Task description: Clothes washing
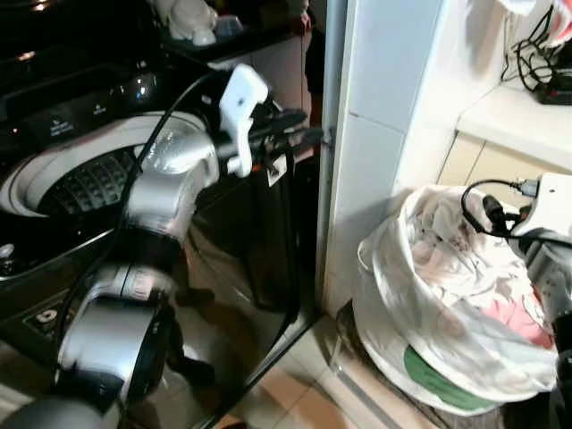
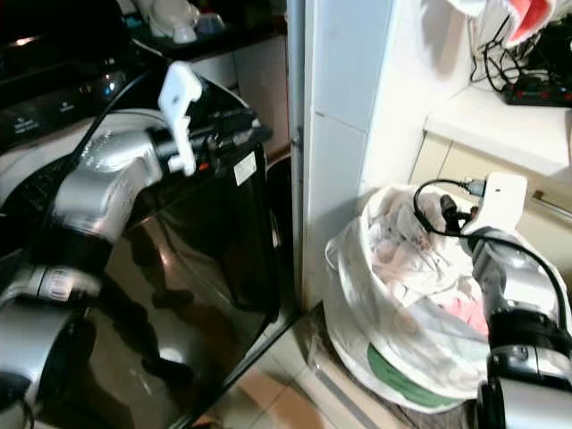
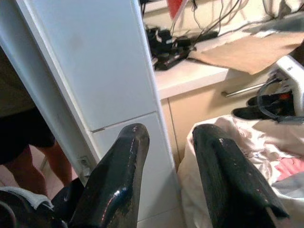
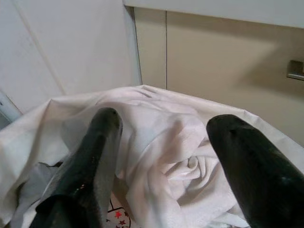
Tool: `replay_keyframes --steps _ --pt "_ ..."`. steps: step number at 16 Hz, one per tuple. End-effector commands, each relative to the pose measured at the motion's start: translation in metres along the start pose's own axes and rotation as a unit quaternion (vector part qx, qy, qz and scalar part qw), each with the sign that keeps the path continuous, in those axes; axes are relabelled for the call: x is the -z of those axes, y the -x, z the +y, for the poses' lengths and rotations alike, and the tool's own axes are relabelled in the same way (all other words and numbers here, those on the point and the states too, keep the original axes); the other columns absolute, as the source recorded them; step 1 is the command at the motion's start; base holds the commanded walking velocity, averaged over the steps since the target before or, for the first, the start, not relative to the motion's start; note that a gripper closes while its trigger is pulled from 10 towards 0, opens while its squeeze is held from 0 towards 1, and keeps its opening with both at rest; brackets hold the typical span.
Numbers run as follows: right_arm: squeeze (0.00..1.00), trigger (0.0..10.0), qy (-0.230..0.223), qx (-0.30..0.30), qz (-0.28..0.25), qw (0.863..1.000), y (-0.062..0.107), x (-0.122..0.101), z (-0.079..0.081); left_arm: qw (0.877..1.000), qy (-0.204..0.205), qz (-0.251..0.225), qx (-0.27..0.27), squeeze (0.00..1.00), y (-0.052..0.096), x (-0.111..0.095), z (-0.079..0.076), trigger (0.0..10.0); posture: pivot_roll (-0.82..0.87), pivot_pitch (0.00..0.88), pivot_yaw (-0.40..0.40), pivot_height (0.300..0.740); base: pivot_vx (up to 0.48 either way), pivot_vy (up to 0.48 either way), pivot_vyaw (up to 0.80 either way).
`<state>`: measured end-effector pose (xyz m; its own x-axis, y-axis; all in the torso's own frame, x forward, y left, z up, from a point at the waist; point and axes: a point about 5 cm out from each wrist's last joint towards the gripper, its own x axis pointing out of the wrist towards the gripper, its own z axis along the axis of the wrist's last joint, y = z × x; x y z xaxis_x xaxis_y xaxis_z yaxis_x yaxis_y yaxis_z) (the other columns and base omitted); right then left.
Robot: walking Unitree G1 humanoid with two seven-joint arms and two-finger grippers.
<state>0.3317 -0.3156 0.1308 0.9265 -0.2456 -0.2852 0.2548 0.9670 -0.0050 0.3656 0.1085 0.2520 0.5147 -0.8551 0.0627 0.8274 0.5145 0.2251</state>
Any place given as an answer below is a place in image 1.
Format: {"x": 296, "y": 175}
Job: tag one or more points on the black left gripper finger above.
{"x": 302, "y": 138}
{"x": 293, "y": 116}

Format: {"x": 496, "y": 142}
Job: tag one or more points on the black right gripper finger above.
{"x": 493, "y": 210}

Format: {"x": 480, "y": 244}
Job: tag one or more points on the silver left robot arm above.
{"x": 165, "y": 192}

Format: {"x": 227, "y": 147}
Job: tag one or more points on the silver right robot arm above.
{"x": 547, "y": 268}

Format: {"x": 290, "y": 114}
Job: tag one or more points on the black top-load washing machine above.
{"x": 241, "y": 268}

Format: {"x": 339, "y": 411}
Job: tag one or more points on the white washer label sticker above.
{"x": 277, "y": 170}

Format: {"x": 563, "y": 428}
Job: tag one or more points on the white pinkish garment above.
{"x": 447, "y": 241}

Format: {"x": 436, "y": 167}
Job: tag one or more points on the beige cabinet with white counter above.
{"x": 509, "y": 134}

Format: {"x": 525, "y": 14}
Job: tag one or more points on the pink garment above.
{"x": 523, "y": 326}

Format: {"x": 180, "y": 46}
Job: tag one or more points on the small clear bowl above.
{"x": 229, "y": 25}

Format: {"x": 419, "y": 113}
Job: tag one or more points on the white laundry bag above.
{"x": 420, "y": 313}

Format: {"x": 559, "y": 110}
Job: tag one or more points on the black power strip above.
{"x": 554, "y": 92}

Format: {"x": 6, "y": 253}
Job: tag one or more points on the white crumpled cloth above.
{"x": 188, "y": 18}

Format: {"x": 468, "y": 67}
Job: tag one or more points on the pink and white hanging cloth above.
{"x": 559, "y": 18}

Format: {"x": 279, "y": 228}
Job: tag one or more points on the silver metal door frame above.
{"x": 332, "y": 134}

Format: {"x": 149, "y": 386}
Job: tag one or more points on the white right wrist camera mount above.
{"x": 552, "y": 204}

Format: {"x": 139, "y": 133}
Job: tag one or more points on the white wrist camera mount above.
{"x": 239, "y": 100}
{"x": 552, "y": 204}

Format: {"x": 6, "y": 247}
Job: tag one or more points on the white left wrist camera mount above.
{"x": 239, "y": 100}

